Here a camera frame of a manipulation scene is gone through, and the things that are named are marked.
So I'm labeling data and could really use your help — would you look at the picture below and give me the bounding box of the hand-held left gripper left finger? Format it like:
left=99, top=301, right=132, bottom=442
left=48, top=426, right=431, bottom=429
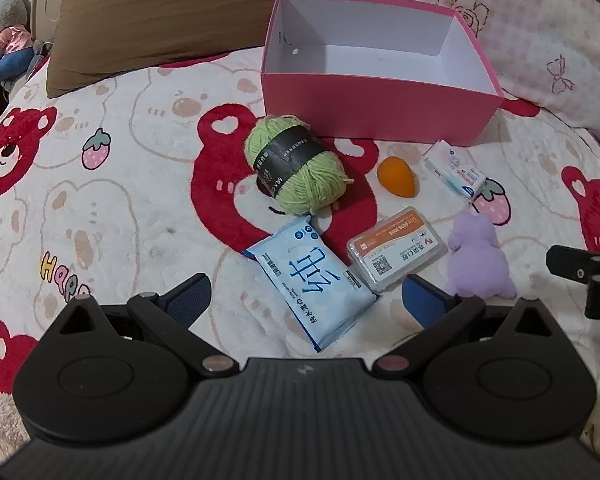
left=55, top=273, right=236, bottom=379

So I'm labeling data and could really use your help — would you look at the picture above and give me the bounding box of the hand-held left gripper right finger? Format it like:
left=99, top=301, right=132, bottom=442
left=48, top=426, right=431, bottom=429
left=371, top=274, right=551, bottom=379

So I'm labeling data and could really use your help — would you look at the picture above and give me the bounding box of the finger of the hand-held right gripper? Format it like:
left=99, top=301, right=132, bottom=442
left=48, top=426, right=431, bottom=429
left=546, top=245, right=600, bottom=320

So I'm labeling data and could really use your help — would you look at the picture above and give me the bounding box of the clear orange-label card box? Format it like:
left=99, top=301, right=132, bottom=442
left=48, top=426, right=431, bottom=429
left=346, top=206, right=447, bottom=293

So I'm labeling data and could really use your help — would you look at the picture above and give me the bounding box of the purple plush toy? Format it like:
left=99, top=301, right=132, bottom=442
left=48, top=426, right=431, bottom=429
left=442, top=211, right=518, bottom=301

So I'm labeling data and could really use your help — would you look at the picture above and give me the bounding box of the light blue wet wipes packet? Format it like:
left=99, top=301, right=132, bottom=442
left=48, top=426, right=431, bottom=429
left=242, top=216, right=380, bottom=353

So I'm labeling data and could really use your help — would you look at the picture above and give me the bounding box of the orange makeup sponge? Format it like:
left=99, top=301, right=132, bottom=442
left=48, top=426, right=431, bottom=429
left=377, top=156, right=417, bottom=196

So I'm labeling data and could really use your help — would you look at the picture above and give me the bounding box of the white tissue pack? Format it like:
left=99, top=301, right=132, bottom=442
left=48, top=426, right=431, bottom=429
left=422, top=140, right=487, bottom=204

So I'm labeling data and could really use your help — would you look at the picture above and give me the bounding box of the green yarn ball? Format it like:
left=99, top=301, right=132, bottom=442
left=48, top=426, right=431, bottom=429
left=244, top=115, right=353, bottom=217

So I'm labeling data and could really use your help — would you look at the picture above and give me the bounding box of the pink cardboard box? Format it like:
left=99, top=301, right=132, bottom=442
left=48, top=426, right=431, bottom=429
left=260, top=0, right=505, bottom=146

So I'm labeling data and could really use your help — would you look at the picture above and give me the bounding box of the bear printed blanket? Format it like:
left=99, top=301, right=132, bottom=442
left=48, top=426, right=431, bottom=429
left=0, top=45, right=600, bottom=461

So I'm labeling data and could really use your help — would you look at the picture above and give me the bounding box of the pink checked pillow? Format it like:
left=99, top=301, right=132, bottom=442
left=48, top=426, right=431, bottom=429
left=355, top=0, right=600, bottom=153

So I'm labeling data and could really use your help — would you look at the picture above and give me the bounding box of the brown pillow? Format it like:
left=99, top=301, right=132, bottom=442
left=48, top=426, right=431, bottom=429
left=45, top=0, right=357, bottom=99

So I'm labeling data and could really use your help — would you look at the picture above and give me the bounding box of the beige bed headboard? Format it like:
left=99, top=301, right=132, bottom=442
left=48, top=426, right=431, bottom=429
left=30, top=0, right=63, bottom=53

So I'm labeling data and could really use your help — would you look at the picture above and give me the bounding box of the grey plush toy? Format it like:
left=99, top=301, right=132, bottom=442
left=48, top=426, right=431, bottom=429
left=0, top=0, right=36, bottom=92

